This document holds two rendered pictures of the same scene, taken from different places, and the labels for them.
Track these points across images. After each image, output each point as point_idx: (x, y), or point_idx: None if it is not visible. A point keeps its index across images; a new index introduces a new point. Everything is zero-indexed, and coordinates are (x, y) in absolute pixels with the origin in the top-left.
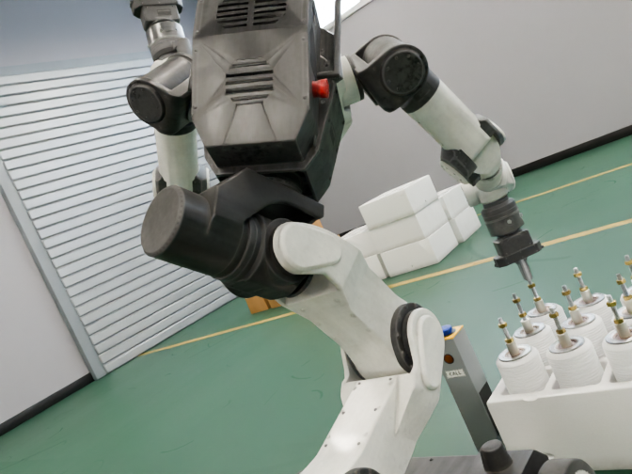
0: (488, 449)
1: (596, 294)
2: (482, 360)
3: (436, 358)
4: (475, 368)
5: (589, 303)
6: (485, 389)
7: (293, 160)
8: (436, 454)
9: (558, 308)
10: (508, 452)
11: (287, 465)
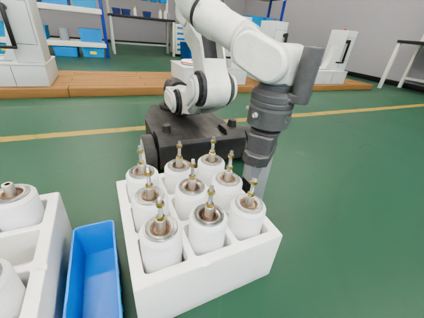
0: (165, 123)
1: (207, 223)
2: (412, 310)
3: (187, 97)
4: (249, 170)
5: (203, 209)
6: (247, 183)
7: None
8: (272, 196)
9: (234, 206)
10: (166, 135)
11: (348, 173)
